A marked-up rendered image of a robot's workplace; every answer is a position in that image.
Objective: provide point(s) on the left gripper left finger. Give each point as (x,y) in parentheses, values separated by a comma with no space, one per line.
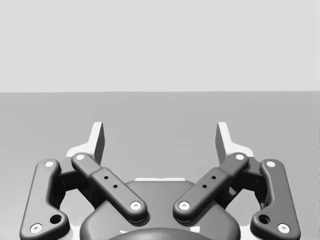
(110,182)

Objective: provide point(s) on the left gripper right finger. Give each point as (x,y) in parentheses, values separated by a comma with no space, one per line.
(210,182)

